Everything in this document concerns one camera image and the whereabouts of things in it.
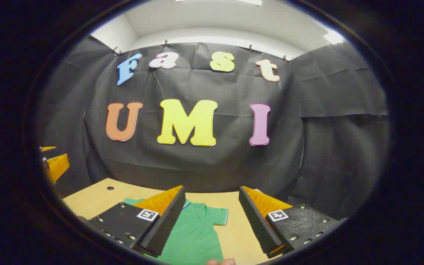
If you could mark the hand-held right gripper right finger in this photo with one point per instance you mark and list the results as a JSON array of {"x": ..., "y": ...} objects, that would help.
[{"x": 258, "y": 224}]

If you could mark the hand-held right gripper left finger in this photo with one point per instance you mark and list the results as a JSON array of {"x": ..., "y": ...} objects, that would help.
[{"x": 168, "y": 224}]

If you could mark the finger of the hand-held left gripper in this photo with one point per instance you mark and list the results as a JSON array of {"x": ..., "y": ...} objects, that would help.
[
  {"x": 48, "y": 148},
  {"x": 58, "y": 165}
]

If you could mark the green T-shirt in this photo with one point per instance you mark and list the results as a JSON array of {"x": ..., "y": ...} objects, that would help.
[{"x": 197, "y": 235}]

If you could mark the black backdrop cloth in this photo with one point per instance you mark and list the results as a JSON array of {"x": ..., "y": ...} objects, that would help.
[{"x": 204, "y": 165}]

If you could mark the ceiling light panel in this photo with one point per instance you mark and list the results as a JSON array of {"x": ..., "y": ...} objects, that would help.
[
  {"x": 230, "y": 2},
  {"x": 333, "y": 37}
]

